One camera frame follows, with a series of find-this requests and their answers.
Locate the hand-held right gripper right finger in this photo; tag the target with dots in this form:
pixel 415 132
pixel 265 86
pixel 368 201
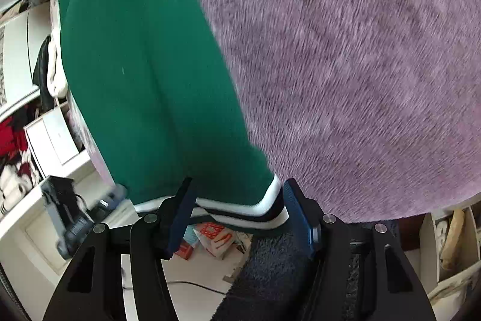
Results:
pixel 300 219

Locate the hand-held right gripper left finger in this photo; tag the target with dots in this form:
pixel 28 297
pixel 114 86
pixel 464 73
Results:
pixel 182 215

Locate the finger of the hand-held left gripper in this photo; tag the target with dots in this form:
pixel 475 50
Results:
pixel 112 198

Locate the green and cream varsity jacket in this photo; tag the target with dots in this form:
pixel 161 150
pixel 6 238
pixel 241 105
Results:
pixel 142 61

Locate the red and teal box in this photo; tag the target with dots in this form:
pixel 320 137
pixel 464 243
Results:
pixel 186 249

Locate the white bag with orange print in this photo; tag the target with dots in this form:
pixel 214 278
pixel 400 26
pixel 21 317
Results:
pixel 216 236

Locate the white box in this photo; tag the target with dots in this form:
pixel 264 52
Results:
pixel 60 136

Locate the red hanging coat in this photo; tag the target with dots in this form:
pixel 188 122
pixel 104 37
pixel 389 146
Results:
pixel 11 135

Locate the white shoe rack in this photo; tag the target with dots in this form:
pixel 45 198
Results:
pixel 428 249

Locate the black folded jacket white lining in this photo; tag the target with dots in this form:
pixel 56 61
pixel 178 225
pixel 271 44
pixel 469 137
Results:
pixel 42 72

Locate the beige slipper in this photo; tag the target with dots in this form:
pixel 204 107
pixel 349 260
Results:
pixel 453 238

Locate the floral purple blanket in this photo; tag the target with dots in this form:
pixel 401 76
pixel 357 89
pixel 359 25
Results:
pixel 338 61

